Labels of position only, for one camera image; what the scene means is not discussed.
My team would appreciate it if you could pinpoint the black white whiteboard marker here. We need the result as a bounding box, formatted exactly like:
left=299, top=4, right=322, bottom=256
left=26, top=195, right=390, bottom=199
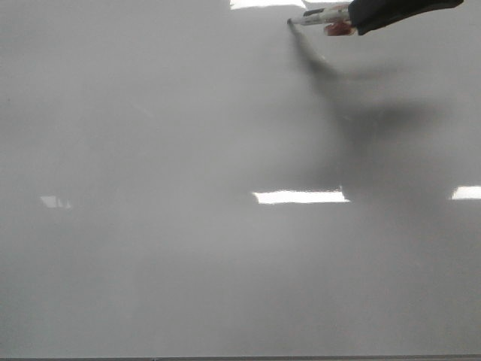
left=286, top=3, right=356, bottom=37

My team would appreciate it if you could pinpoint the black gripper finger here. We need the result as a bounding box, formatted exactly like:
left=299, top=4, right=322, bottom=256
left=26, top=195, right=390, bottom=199
left=348, top=0, right=464, bottom=35

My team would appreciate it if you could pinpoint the white whiteboard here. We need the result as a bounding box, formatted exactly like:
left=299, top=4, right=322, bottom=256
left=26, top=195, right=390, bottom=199
left=1, top=1, right=480, bottom=358

